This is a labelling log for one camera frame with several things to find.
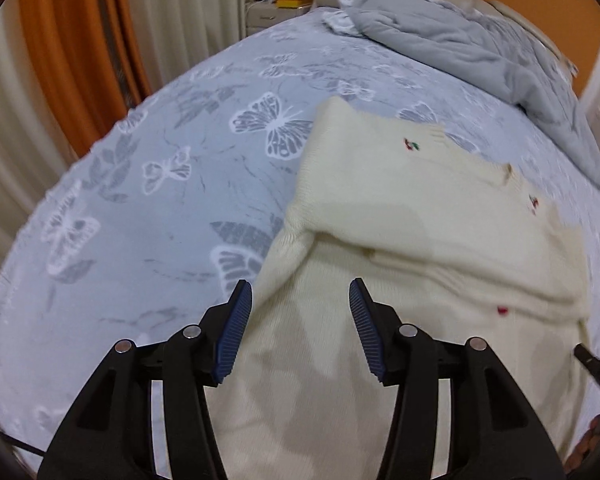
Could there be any cream knit sweater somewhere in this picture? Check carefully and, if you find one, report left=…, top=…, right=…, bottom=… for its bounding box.
left=209, top=96, right=592, bottom=480

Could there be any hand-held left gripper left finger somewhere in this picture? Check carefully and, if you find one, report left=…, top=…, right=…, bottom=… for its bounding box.
left=38, top=280, right=254, bottom=480

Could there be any orange curtain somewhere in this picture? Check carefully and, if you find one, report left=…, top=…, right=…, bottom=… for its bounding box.
left=19, top=0, right=153, bottom=161

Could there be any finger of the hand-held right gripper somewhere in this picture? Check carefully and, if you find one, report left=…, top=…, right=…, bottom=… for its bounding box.
left=573, top=344, right=600, bottom=406

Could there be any grey quilted blanket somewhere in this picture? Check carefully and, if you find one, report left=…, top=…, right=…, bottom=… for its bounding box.
left=338, top=0, right=600, bottom=193

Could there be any white pleated curtain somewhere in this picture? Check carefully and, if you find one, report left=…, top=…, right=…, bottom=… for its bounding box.
left=0, top=0, right=268, bottom=311

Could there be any white pillow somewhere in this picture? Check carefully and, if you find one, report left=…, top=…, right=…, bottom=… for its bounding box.
left=324, top=9, right=366, bottom=37

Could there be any white bedside table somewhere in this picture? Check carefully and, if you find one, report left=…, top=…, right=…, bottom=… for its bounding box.
left=244, top=0, right=312, bottom=37

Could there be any black cable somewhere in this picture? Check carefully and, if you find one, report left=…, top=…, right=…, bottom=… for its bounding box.
left=0, top=429, right=47, bottom=459

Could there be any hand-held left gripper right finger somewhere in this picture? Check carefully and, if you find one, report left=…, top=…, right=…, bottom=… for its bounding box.
left=349, top=277, right=567, bottom=480

